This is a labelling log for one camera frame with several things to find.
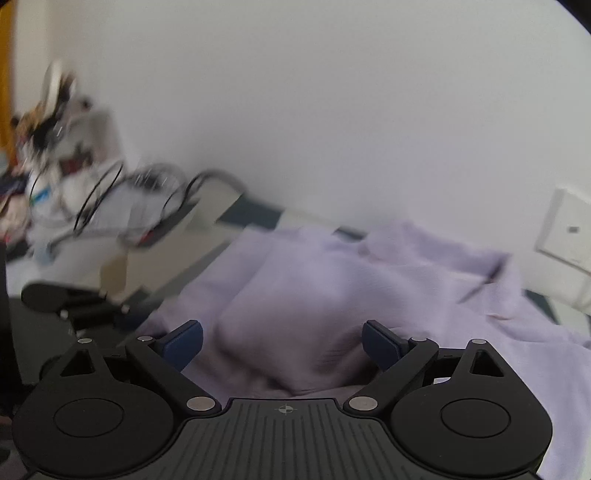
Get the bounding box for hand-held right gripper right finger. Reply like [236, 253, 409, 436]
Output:
[342, 320, 513, 416]

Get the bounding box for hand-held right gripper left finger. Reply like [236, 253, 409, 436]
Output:
[48, 320, 225, 416]

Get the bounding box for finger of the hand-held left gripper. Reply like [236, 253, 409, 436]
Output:
[60, 288, 155, 333]

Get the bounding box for lavender pajama top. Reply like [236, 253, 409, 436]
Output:
[134, 220, 591, 480]

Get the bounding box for white labelled bottle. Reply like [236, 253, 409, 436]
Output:
[25, 173, 70, 227]

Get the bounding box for geometric patterned table mat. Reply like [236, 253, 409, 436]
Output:
[28, 185, 591, 337]

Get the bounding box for clear plastic organiser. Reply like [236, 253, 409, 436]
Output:
[65, 99, 123, 174]

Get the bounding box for round white mirror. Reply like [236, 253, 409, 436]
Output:
[41, 59, 77, 109]

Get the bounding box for orange curtain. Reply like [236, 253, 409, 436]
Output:
[0, 0, 19, 158]

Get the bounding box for black cables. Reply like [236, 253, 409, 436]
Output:
[71, 159, 247, 241]

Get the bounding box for white wall plate with hole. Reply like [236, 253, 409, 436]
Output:
[536, 186, 591, 271]

